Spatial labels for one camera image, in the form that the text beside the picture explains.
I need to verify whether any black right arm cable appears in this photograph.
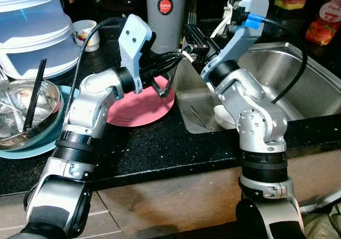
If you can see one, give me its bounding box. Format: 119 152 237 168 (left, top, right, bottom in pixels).
244 13 309 104

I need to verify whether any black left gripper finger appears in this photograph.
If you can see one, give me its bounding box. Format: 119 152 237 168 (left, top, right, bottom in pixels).
153 51 184 73
151 63 177 99

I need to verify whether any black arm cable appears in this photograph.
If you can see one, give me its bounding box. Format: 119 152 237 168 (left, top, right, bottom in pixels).
244 13 309 104
74 17 129 99

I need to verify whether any brown cabinet front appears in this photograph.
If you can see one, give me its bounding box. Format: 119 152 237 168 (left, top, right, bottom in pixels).
0 149 341 239

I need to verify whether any olive green fabric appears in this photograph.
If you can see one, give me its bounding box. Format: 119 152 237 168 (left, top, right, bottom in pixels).
300 201 341 239

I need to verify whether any steel bowl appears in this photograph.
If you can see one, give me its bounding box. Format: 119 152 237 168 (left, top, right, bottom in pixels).
0 78 62 152

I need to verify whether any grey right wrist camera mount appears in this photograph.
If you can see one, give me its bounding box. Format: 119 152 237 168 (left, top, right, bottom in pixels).
205 0 270 83

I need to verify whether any black chopstick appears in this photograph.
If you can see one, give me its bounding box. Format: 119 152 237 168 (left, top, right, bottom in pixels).
22 58 48 133

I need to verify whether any dark jar with fruit label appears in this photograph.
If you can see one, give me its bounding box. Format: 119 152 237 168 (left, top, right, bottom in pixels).
271 0 307 33

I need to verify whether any white bowl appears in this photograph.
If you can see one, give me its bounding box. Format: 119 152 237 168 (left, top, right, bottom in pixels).
214 104 239 131

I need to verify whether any teal plate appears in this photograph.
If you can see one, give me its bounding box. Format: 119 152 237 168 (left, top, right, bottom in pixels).
0 84 82 160

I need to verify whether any red round plate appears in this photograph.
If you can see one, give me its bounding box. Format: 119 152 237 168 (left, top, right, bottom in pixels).
105 73 176 128

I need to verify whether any translucent white plastic container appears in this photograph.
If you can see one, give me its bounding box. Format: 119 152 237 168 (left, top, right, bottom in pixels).
0 0 82 81

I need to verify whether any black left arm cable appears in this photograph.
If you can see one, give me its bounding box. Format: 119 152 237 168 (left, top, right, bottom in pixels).
74 17 129 99

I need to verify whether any red strawberry print pack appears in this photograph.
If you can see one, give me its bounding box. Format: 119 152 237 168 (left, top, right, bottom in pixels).
305 0 341 47

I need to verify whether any stainless steel sink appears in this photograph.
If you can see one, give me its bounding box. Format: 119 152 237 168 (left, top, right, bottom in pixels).
173 41 341 134

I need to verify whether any white printed mug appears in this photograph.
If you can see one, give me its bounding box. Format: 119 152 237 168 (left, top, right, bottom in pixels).
71 19 101 52

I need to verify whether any grey thermos with red label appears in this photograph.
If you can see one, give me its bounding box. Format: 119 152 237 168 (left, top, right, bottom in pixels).
145 0 189 55

